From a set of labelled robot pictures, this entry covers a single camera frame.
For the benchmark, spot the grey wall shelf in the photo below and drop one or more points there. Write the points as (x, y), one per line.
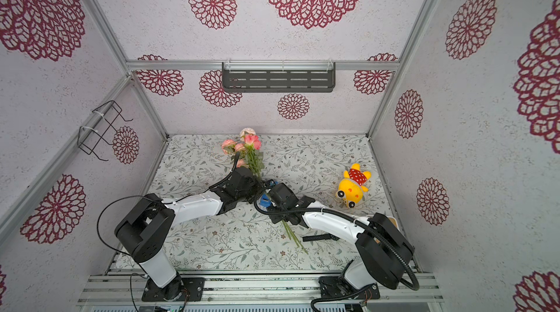
(278, 79)

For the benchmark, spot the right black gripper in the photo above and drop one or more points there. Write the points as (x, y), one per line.
(275, 194)

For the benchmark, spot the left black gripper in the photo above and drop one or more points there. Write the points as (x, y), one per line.
(255, 181)

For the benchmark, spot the blue tape dispenser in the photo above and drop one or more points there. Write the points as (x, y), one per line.
(264, 201)

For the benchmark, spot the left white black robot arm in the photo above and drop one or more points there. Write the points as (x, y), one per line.
(144, 229)

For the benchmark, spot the black wire wall rack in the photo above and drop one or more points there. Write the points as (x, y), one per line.
(90, 136)

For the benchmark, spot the yellow plush toy red hat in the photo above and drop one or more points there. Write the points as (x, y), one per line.
(352, 188)

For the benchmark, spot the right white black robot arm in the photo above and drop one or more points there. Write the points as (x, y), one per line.
(384, 252)

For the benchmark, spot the pink artificial flower bouquet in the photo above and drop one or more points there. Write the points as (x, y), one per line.
(245, 152)

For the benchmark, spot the black wristwatch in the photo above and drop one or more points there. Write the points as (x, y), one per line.
(320, 237)

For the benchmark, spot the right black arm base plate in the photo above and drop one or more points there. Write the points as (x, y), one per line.
(335, 288)

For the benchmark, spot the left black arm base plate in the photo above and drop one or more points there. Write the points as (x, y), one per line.
(179, 289)

